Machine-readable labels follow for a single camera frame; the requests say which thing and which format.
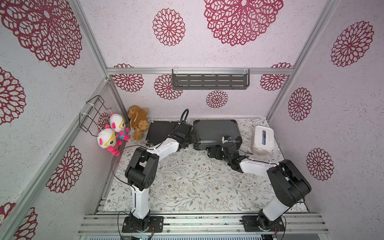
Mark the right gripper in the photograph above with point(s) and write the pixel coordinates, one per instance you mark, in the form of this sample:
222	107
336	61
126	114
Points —
217	151

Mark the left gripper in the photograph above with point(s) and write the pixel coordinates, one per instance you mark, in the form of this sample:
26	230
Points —
194	136

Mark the grey poker case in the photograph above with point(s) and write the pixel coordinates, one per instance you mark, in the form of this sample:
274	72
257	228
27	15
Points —
209	133

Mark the black poker case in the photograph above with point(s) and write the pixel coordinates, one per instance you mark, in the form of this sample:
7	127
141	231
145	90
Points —
161	130

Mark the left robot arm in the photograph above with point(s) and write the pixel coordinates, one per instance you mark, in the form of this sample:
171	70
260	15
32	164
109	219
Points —
142	169

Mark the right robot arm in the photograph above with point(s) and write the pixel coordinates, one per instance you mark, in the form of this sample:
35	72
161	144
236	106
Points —
289	185

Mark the white tissue box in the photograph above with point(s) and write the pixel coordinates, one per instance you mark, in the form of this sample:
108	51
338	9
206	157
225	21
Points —
263	140

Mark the floral table mat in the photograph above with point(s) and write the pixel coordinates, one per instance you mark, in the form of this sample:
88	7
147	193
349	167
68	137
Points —
189	180

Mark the brown teddy bear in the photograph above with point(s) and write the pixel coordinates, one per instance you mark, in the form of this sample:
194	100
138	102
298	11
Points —
138	121

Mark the upper pink white plush doll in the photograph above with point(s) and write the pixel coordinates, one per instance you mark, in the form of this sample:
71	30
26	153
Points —
118	125

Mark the pink white plush doll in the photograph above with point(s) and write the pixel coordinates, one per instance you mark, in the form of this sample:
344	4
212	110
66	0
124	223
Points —
107	140
118	125

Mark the lower pink white plush doll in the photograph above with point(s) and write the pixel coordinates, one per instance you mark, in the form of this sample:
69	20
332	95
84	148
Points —
107	140

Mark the grey metal wall shelf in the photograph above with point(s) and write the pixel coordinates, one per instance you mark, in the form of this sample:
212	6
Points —
210	81

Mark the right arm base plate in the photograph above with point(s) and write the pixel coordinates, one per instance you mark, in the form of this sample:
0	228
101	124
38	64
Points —
255	223

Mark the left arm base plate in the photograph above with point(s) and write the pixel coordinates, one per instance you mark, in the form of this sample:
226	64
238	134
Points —
147	225

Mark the black wire wall basket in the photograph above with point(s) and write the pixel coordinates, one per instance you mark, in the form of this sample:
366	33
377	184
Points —
88	120

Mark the aluminium mounting rail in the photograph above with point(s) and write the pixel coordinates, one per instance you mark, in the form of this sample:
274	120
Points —
202	224

